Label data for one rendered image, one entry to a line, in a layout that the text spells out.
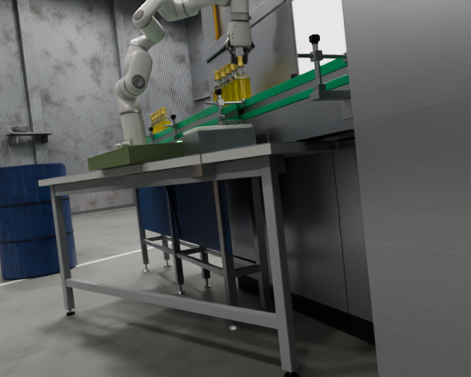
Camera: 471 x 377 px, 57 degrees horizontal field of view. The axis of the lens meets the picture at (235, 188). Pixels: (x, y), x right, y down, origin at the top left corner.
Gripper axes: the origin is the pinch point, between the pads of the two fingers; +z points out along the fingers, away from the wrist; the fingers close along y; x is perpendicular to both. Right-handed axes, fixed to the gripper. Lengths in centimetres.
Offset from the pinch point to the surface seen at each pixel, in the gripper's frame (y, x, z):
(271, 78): -12.2, 6.5, 7.9
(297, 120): 6, 54, 20
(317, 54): 16, 75, 0
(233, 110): 6.1, 7.1, 20.7
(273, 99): 3.8, 34.8, 14.4
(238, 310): 27, 54, 84
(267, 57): -12.2, 2.8, -0.8
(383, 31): 23, 105, -3
